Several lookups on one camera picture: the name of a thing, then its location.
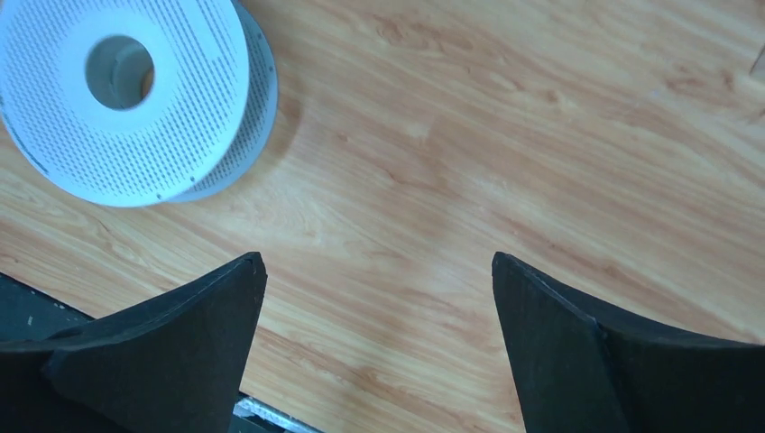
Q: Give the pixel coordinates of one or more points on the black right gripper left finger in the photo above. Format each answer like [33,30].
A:
[172,363]

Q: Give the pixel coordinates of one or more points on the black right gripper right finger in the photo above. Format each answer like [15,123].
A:
[581,364]

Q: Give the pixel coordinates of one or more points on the white perforated cable spool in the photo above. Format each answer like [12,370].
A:
[135,103]

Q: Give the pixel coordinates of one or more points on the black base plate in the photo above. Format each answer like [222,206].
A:
[29,314]

